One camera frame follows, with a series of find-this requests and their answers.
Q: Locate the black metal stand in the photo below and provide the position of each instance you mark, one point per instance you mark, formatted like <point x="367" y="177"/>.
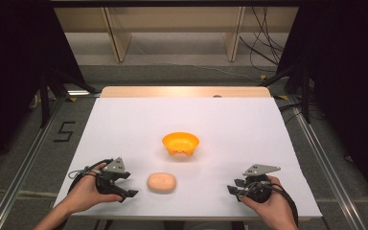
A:
<point x="49" y="92"/>
<point x="295" y="89"/>

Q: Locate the person's left hand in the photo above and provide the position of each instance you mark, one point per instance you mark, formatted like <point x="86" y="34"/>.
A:
<point x="87" y="191"/>

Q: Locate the person's right hand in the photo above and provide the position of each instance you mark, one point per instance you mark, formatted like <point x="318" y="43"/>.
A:
<point x="273" y="207"/>

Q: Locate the beige bread roll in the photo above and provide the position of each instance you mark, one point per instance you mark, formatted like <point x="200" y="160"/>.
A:
<point x="161" y="182"/>

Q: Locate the beige wooden shelf unit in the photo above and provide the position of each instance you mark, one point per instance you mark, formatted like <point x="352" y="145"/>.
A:
<point x="175" y="32"/>

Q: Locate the aluminium floor rail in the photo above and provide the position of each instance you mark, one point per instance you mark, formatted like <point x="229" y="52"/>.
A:
<point x="22" y="166"/>
<point x="326" y="163"/>

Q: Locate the orange plastic bowl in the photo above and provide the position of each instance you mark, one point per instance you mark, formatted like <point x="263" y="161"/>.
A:
<point x="180" y="143"/>

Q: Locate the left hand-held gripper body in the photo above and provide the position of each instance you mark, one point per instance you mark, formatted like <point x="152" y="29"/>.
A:
<point x="108" y="179"/>

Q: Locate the black curtain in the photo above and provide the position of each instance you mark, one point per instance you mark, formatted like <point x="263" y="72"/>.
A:
<point x="345" y="89"/>
<point x="16" y="76"/>

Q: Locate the white table cover sheet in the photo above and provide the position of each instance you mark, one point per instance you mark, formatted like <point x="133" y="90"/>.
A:
<point x="185" y="134"/>

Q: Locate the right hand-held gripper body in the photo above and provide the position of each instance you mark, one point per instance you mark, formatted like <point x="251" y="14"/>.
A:
<point x="258" y="185"/>

